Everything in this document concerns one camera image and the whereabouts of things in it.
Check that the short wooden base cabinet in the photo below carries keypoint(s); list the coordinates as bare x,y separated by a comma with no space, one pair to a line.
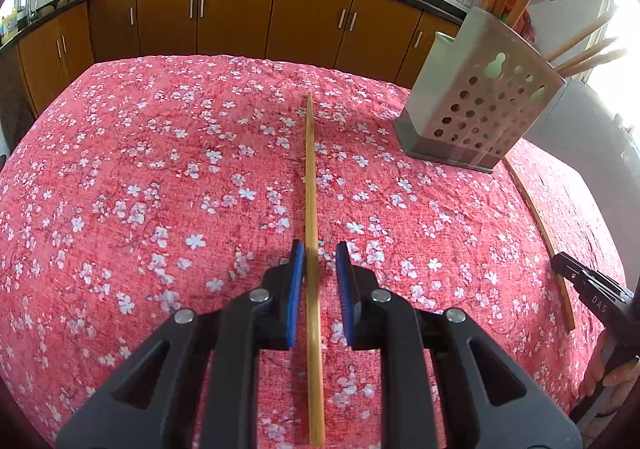
45,59

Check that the metal faucet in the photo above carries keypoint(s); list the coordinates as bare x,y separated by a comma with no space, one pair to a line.
30,4

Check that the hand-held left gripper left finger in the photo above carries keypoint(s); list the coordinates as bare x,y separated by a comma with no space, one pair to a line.
295,299

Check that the grey perforated utensil holder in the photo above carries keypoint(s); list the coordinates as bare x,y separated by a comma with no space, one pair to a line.
450,79

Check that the bamboo chopstick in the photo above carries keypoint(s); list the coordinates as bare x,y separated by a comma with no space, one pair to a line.
537,219
580,36
590,54
311,179
600,61

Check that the bright window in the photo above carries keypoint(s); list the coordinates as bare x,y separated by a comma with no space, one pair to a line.
630,9

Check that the red floral tablecloth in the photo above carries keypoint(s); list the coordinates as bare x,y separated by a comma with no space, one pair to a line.
150,179

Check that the person's right hand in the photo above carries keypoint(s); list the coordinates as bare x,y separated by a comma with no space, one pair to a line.
622,384

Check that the green and yellow containers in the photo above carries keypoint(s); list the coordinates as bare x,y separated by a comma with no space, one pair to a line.
12,24

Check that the long wooden base cabinet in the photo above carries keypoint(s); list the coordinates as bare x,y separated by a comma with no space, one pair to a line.
300,19

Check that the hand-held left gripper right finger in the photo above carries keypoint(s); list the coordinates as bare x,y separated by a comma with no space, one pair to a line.
345,299

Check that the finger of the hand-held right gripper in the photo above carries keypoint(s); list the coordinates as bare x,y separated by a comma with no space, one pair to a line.
575,271

